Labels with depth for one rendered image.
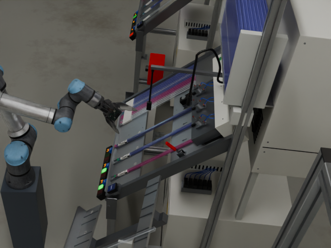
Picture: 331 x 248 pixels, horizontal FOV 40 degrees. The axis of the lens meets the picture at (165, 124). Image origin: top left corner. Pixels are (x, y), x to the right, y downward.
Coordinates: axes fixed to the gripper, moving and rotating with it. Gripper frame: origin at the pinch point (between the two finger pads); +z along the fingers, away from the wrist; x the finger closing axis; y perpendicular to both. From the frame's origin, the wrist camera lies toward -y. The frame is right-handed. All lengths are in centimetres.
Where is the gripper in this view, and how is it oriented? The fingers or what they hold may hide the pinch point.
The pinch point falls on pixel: (127, 121)
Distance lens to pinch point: 234.6
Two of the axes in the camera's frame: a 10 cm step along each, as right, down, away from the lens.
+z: 7.3, 5.2, 4.5
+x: 6.3, -7.7, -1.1
